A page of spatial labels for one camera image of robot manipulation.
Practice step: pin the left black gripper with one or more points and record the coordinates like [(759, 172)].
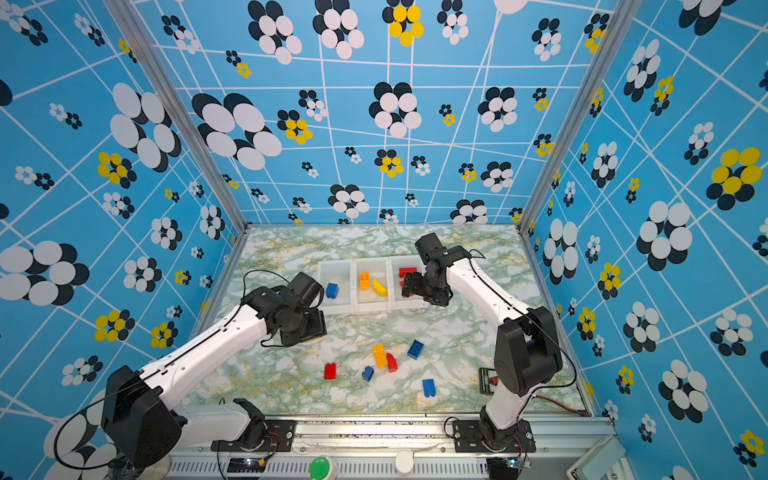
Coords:
[(319, 330)]

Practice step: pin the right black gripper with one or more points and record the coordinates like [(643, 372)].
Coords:
[(412, 286)]

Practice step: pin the yellow round lego piece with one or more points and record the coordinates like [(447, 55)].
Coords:
[(379, 288)]

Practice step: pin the blue square lego brick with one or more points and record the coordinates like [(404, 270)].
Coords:
[(415, 349)]

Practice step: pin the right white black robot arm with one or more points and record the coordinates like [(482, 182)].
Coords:
[(527, 351)]

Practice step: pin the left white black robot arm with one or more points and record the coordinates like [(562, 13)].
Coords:
[(143, 413)]

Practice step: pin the right white plastic bin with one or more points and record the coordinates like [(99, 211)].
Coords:
[(406, 263)]

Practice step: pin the small red lego brick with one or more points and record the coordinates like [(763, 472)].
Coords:
[(330, 371)]

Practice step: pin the left white plastic bin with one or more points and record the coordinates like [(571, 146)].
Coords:
[(336, 277)]

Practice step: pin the yellow long lego brick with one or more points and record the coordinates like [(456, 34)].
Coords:
[(380, 356)]

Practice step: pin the small blue lego brick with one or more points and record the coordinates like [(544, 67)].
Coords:
[(368, 373)]

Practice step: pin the red curved lego brick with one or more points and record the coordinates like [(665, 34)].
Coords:
[(391, 363)]

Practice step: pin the blue lego brick front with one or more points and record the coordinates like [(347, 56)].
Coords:
[(429, 388)]

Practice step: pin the green push button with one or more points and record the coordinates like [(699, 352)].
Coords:
[(320, 468)]

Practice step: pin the white round knob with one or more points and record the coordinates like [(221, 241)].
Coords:
[(404, 462)]

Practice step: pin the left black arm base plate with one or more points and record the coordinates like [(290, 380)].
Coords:
[(272, 436)]

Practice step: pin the aluminium front rail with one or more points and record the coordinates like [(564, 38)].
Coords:
[(364, 447)]

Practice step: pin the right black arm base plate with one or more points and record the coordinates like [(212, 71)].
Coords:
[(481, 436)]

